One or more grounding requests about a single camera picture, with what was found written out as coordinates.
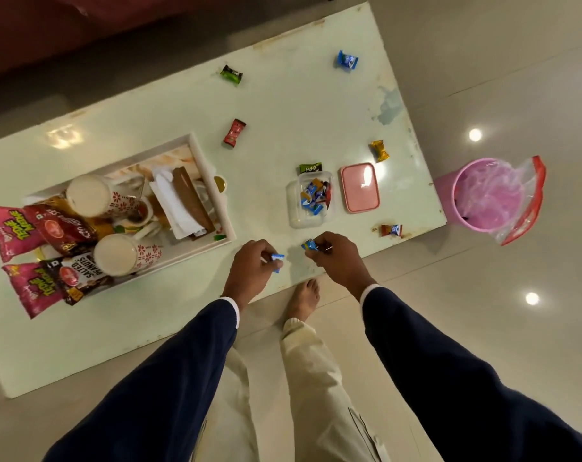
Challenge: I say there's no person's left forearm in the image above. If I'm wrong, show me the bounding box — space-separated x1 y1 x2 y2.
43 296 240 462

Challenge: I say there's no person's right hand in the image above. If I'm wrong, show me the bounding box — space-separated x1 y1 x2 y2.
304 230 378 303

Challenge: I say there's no person's left hand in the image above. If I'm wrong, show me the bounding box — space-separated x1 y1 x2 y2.
222 239 284 311

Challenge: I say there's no white printed tray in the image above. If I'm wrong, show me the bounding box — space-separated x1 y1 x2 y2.
23 133 238 296

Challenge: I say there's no clear zip bag red seal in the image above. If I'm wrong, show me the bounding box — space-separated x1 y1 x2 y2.
456 155 547 247

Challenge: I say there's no person's right leg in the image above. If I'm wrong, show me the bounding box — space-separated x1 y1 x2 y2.
279 278 393 462

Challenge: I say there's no maroon and yellow snack packet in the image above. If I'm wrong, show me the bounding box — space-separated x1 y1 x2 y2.
23 196 114 258

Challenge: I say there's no salted peanuts packet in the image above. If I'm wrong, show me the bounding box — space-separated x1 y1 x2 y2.
45 252 114 306

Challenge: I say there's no pink lidded clear container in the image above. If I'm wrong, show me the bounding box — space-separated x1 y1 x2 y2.
286 171 335 230

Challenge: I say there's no white floral mug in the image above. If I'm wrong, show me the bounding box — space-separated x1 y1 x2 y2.
65 173 150 219
92 234 163 278

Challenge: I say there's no person's right forearm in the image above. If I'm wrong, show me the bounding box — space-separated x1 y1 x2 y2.
360 283 582 462

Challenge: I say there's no pink snack packet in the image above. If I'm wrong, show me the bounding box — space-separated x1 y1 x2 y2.
2 262 66 320
0 205 46 264

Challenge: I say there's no white coffee table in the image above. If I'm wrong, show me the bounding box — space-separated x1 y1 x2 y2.
0 1 448 399

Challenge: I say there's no red sofa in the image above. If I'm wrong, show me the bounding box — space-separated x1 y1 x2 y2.
0 0 340 82

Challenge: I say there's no pink plastic bin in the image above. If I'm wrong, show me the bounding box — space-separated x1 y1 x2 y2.
433 157 527 234

